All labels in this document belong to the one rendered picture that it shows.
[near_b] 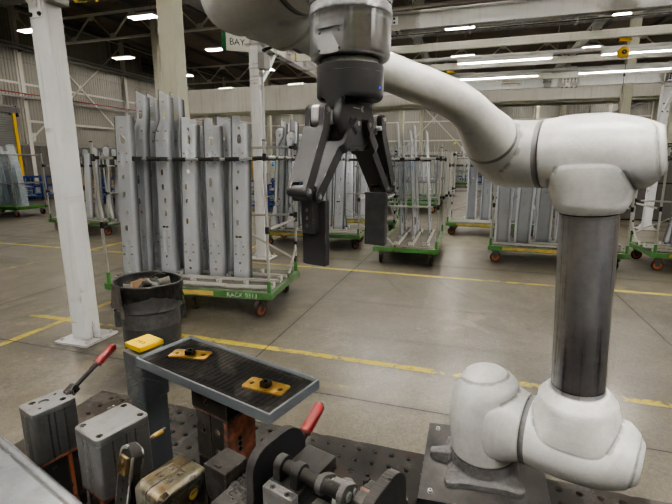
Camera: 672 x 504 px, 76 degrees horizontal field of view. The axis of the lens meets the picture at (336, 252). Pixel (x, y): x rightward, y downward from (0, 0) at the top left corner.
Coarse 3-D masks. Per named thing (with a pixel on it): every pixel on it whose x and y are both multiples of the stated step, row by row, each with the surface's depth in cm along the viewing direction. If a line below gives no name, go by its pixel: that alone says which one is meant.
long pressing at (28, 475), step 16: (0, 448) 85; (16, 448) 85; (0, 464) 81; (16, 464) 81; (32, 464) 80; (0, 480) 77; (16, 480) 77; (32, 480) 77; (48, 480) 76; (0, 496) 73; (16, 496) 73; (32, 496) 73; (48, 496) 73; (64, 496) 72
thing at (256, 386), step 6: (252, 378) 80; (258, 378) 80; (264, 378) 78; (246, 384) 78; (252, 384) 78; (258, 384) 78; (264, 384) 76; (270, 384) 77; (276, 384) 78; (282, 384) 78; (258, 390) 76; (264, 390) 76; (270, 390) 76; (276, 390) 76; (282, 390) 76
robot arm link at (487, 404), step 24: (456, 384) 104; (480, 384) 98; (504, 384) 97; (456, 408) 102; (480, 408) 97; (504, 408) 95; (456, 432) 103; (480, 432) 98; (504, 432) 94; (480, 456) 100; (504, 456) 96
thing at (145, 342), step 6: (144, 336) 100; (150, 336) 100; (126, 342) 96; (132, 342) 96; (138, 342) 96; (144, 342) 96; (150, 342) 96; (156, 342) 97; (162, 342) 98; (132, 348) 95; (138, 348) 94; (144, 348) 94; (150, 348) 96
